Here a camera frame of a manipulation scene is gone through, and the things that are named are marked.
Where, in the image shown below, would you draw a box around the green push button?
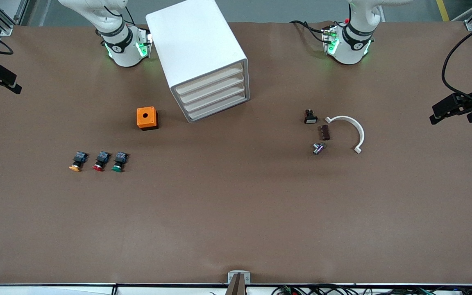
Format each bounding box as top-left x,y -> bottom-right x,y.
111,152 -> 129,173

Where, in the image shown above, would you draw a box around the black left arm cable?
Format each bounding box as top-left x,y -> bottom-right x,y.
442,18 -> 472,101

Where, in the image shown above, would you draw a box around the orange box with hole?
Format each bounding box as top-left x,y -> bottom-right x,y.
136,107 -> 159,131

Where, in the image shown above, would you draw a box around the red push button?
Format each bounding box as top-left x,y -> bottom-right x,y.
92,151 -> 111,172

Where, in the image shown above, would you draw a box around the white table edge rail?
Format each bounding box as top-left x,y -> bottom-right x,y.
0,283 -> 472,295

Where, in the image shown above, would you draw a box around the black base cable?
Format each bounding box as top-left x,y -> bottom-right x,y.
289,20 -> 327,43
105,4 -> 136,26

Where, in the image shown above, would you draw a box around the white curved bracket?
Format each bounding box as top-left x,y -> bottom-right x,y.
325,116 -> 365,154

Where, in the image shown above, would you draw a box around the brown table mat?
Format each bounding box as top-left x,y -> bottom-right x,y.
0,20 -> 472,285

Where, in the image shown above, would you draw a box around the yellow push button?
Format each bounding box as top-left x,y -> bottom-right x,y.
69,151 -> 88,172

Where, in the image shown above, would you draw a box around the black cable bundle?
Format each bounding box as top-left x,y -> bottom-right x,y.
271,285 -> 472,295

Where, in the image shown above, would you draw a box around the grey metal mounting plate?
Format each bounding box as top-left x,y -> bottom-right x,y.
227,271 -> 251,285

